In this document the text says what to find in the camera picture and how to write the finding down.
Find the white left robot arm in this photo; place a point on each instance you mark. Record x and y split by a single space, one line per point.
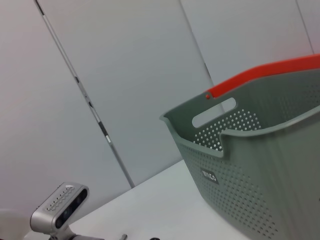
10 225

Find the grey-green perforated storage bin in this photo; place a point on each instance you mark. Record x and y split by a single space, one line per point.
250 175

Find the grey left wrist camera housing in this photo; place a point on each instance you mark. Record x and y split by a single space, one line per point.
57 210

